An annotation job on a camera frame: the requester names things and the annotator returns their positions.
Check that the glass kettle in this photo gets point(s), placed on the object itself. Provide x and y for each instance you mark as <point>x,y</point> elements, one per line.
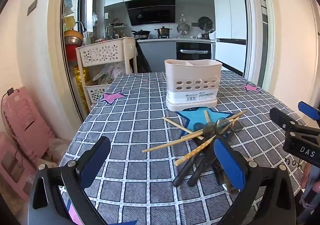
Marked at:
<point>109,31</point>

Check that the steel bowl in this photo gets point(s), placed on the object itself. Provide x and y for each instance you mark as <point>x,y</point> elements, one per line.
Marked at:
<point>73,39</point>

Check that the red bucket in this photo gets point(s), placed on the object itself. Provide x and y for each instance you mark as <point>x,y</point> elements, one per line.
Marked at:
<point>71,51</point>

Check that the blue patterned bamboo chopstick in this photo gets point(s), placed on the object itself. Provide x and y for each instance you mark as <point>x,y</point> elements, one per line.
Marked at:
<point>190,155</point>

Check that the orange bowl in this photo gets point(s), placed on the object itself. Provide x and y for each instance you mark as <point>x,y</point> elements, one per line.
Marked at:
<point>72,33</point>

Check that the round dark wall rack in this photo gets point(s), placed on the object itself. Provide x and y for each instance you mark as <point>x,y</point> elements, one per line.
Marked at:
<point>205,23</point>

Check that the gas stove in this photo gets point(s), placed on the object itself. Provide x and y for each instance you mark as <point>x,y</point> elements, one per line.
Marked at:
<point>152,37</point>

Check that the steel cooking pot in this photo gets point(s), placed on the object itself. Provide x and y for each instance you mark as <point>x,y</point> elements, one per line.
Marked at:
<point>163,31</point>

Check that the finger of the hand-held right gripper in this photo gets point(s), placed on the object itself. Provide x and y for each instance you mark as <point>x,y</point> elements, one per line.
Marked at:
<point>282,117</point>
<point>308,110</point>

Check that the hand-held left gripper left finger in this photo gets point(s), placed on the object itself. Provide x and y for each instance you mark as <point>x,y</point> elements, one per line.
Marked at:
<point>92,166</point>

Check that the steel kitchen faucet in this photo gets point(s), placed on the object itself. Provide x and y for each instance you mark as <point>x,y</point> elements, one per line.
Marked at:
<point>80,25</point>

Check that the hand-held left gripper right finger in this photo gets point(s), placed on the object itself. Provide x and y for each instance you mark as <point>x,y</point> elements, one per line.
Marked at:
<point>230,165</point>

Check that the cream plastic storage trolley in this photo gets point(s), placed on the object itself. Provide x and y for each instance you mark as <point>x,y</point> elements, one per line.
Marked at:
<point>100,52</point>

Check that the black built-in oven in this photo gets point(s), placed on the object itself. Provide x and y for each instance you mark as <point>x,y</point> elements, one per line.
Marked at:
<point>193,46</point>

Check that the white hanging plastic bag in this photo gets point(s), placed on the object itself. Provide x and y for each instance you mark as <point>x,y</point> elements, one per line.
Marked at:
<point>95,18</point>

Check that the grey checked star tablecloth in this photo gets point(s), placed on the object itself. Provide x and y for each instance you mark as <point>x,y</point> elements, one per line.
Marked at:
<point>135,125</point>

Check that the white wall outlet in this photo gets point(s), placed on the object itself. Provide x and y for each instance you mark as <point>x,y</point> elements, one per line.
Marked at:
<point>106,16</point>

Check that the yellow container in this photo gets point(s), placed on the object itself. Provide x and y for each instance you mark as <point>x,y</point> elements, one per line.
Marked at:
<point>70,22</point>

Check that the clear plastic bag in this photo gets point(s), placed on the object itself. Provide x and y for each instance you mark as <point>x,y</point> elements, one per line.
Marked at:
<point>56,148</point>

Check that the white refrigerator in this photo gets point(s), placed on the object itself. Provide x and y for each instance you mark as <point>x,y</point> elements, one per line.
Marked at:
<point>228,27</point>

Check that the cream plastic utensil holder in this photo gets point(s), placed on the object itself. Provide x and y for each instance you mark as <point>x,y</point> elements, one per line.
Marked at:
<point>192,82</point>

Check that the black wok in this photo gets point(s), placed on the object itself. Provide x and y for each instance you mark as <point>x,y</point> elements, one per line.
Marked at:
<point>141,32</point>

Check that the person's right hand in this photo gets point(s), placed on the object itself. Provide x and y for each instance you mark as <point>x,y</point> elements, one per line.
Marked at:
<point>304,177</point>

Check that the black range hood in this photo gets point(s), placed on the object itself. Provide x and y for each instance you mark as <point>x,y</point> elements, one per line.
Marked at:
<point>150,12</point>

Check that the grey wall plate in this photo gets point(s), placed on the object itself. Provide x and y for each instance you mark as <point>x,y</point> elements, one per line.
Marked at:
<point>32,6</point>

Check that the gold foil bag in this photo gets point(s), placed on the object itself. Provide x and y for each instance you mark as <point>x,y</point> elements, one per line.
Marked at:
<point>81,80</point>

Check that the plastic bags in trolley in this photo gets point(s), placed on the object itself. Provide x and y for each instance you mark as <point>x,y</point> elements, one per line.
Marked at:
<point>110,72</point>

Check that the pink folding stool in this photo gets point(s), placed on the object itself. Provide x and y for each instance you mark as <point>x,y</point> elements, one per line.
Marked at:
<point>10,167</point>
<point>25,117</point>

